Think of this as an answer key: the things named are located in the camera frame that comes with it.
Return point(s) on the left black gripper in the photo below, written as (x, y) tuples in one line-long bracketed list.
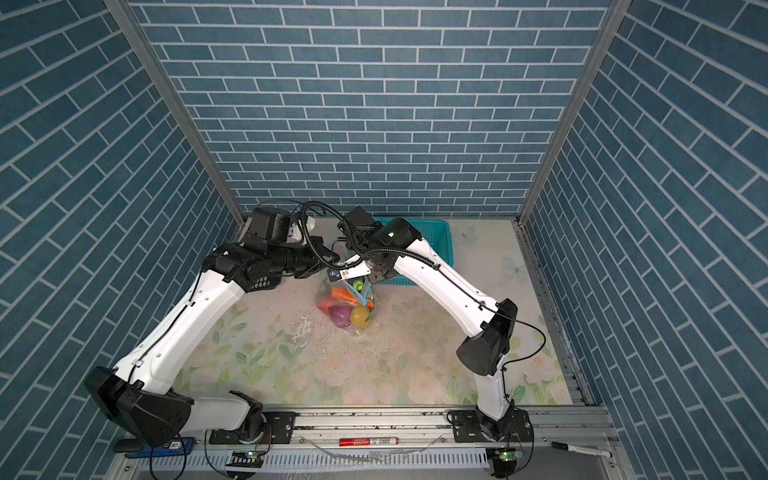
[(316, 256)]

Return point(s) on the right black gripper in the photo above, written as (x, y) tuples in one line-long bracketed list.
[(375, 276)]

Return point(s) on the orange toy carrot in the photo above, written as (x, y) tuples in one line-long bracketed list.
[(343, 294)]

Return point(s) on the clear zip top bag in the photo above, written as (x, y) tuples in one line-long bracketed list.
[(360, 287)]

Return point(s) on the yellow toy potato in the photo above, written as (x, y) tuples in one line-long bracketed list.
[(360, 316)]

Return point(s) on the red toy pepper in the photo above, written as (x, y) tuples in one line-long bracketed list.
[(325, 304)]

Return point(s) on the purple toy onion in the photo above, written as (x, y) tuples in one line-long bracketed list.
[(340, 315)]

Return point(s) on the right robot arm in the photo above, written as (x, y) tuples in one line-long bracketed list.
[(488, 326)]

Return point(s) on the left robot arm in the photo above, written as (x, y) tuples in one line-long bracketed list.
[(137, 393)]

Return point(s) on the red marker pen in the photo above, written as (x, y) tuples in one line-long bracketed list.
[(368, 441)]

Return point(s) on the black white marker pen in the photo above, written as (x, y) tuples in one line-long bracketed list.
[(589, 451)]

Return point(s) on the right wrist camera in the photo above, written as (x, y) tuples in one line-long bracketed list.
[(358, 227)]

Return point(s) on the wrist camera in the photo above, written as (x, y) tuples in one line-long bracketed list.
[(358, 227), (268, 227)]

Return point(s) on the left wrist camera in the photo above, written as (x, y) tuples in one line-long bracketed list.
[(268, 227)]

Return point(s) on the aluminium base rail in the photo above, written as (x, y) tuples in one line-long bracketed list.
[(433, 439)]

